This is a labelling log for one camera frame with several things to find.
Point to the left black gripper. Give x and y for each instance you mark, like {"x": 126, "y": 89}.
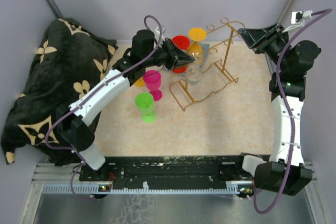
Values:
{"x": 176, "y": 56}

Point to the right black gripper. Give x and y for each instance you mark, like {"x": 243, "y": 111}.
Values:
{"x": 253, "y": 36}

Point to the red plastic wine glass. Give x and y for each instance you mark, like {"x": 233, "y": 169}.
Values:
{"x": 182, "y": 43}

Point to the clear glass wine glass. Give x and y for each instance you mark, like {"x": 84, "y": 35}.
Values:
{"x": 194, "y": 73}

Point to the orange plastic wine glass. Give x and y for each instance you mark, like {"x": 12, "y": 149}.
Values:
{"x": 196, "y": 35}

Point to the pink plastic wine glass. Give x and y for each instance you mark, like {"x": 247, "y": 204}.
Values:
{"x": 152, "y": 80}

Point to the yellow plastic wine glass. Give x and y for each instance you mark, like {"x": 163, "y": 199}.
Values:
{"x": 139, "y": 83}

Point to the green plastic wine glass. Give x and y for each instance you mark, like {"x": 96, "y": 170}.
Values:
{"x": 145, "y": 103}

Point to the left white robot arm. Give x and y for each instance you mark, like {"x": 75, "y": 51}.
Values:
{"x": 148, "y": 49}

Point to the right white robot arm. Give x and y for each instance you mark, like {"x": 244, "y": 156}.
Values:
{"x": 285, "y": 170}

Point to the folded light blue jeans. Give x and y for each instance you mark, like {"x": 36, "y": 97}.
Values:
{"x": 205, "y": 48}

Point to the black floral blanket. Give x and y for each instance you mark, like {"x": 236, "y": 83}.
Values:
{"x": 69, "y": 62}

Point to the gold wire glass rack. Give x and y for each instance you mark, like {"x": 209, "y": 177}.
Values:
{"x": 215, "y": 75}

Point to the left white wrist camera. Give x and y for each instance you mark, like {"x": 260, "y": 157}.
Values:
{"x": 159, "y": 33}

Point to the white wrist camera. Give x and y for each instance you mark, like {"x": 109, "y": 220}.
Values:
{"x": 298, "y": 19}
{"x": 159, "y": 33}

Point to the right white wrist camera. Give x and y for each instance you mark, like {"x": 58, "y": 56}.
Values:
{"x": 298, "y": 19}

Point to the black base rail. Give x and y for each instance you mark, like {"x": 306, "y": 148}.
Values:
{"x": 168, "y": 172}

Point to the grey cable duct strip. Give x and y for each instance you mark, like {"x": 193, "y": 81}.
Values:
{"x": 232, "y": 188}

